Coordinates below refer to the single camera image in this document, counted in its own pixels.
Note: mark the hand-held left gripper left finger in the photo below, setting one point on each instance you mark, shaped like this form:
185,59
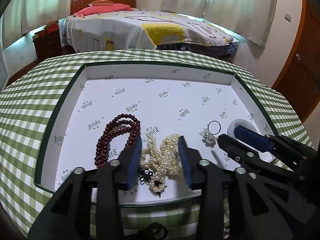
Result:
133,162

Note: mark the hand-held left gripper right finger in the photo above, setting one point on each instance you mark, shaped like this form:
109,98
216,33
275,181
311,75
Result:
185,162

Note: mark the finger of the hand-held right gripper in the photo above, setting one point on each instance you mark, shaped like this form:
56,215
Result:
250,136
230,145

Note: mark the white jade bangle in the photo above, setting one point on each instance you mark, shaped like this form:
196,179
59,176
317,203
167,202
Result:
230,127

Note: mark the dark green jewelry tray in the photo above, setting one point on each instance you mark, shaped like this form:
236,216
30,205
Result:
150,105

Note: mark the black knot ornament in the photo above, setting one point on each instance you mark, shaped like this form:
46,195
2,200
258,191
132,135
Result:
146,176

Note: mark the silver flower keyring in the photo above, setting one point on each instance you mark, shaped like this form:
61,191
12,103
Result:
209,140

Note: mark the silver rhinestone brooch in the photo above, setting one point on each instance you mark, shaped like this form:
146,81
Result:
226,233

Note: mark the wooden door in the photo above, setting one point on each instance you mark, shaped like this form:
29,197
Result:
300,67

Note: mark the blue plaid bed sheet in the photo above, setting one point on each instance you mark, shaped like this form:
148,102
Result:
200,50

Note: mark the green checkered tablecloth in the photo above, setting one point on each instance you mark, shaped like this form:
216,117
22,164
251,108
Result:
25,105

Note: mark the patterned white bedspread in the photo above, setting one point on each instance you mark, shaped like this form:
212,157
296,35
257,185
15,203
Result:
112,30

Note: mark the dark wooden nightstand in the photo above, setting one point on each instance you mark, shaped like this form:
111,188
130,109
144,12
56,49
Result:
47,45

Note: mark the red box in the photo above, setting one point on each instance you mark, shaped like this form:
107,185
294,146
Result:
53,29

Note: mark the pink pillow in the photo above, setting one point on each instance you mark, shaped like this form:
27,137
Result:
100,10

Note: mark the brown plush toy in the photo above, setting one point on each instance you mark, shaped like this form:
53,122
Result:
51,23

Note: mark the orange cushion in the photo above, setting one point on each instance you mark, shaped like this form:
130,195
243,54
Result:
100,3

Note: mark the wooden bed headboard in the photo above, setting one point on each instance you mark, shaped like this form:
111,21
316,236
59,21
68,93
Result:
80,5

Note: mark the wall light switch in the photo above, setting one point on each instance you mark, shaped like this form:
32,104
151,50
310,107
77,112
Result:
288,17

